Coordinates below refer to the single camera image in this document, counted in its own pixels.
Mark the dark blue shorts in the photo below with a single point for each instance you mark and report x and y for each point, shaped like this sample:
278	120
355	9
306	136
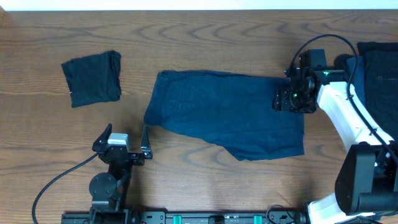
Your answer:
227	109

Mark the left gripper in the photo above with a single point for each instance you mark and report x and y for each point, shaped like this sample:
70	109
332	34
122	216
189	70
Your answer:
102	144

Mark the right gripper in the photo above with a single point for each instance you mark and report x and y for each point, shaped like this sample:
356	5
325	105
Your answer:
281	102

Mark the black garment in pile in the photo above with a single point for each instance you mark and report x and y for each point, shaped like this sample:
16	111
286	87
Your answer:
380	83

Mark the folded black cloth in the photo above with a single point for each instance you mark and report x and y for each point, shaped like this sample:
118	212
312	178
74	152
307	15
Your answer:
94	78

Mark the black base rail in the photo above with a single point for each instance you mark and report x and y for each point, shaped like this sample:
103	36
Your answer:
277	215

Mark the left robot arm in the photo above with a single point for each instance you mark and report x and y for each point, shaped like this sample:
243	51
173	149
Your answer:
109	189

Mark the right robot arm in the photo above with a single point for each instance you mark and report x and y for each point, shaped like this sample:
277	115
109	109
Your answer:
366	186

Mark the blue garment in pile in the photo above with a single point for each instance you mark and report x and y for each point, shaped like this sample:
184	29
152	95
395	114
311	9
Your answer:
358	81

